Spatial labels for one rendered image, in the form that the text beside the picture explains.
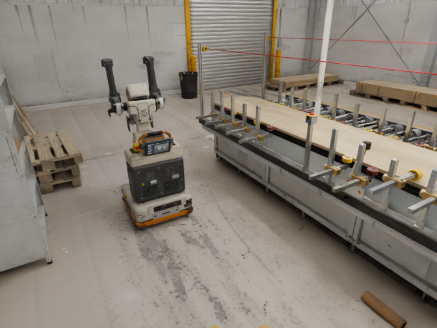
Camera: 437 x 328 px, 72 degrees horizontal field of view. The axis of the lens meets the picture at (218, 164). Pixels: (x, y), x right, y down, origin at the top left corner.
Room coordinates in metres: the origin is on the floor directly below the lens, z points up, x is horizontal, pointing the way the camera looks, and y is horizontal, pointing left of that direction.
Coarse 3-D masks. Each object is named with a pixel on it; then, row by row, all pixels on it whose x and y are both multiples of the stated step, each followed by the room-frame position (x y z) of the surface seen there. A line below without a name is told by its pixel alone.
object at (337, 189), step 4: (364, 176) 2.03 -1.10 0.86; (368, 176) 2.03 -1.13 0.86; (372, 176) 2.04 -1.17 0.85; (352, 180) 1.97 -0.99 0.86; (356, 180) 1.97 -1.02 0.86; (348, 184) 1.91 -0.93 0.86; (352, 184) 1.93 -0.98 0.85; (356, 184) 1.96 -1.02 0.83; (332, 188) 1.87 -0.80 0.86; (336, 188) 1.86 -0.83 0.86; (340, 188) 1.87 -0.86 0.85; (344, 188) 1.89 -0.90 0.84; (336, 192) 1.85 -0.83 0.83
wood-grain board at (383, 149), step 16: (240, 112) 3.79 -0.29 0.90; (272, 112) 3.77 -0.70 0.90; (288, 112) 3.76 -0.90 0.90; (304, 112) 3.74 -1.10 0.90; (288, 128) 3.10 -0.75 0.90; (304, 128) 3.09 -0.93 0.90; (320, 128) 3.08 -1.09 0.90; (352, 128) 3.06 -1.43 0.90; (320, 144) 2.60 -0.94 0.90; (352, 144) 2.59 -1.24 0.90; (384, 144) 2.58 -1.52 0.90; (400, 144) 2.57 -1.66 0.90; (352, 160) 2.29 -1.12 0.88; (368, 160) 2.24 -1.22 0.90; (384, 160) 2.23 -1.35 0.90; (400, 160) 2.23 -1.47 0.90; (416, 160) 2.22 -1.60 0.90; (432, 160) 2.22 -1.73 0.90; (400, 176) 1.94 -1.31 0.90
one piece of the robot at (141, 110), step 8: (128, 104) 2.98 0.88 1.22; (136, 104) 3.00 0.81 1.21; (144, 104) 3.04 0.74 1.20; (152, 104) 3.07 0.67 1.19; (128, 112) 3.01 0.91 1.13; (136, 112) 2.98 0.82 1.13; (144, 112) 3.02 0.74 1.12; (136, 120) 3.01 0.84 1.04; (144, 120) 3.01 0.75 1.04; (144, 128) 3.06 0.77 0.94; (136, 136) 3.02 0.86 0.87
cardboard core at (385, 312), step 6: (366, 294) 1.64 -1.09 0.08; (372, 294) 1.64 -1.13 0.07; (366, 300) 1.61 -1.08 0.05; (372, 300) 1.59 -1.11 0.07; (378, 300) 1.58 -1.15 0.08; (372, 306) 1.56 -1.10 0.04; (378, 306) 1.54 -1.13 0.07; (384, 306) 1.53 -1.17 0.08; (378, 312) 1.52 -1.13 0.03; (384, 312) 1.49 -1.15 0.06; (390, 312) 1.48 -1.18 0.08; (390, 318) 1.45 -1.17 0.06; (396, 318) 1.43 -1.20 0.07; (402, 318) 1.43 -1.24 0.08; (396, 324) 1.41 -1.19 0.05; (402, 324) 1.39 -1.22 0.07
